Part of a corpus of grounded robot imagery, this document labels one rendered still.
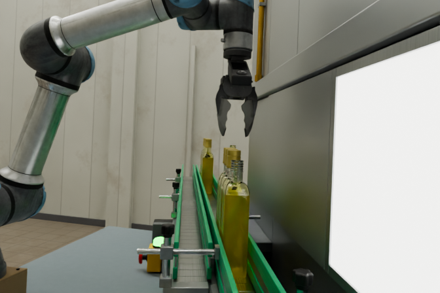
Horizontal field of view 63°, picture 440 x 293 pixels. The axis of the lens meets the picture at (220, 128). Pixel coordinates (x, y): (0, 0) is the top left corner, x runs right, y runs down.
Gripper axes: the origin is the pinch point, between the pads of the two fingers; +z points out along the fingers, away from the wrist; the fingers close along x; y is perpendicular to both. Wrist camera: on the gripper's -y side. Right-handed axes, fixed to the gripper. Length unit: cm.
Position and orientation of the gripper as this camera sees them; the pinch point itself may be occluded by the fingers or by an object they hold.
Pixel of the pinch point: (235, 131)
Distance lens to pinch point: 88.8
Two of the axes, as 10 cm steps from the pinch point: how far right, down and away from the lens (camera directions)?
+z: -0.4, 10.0, -0.1
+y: -1.0, 0.1, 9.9
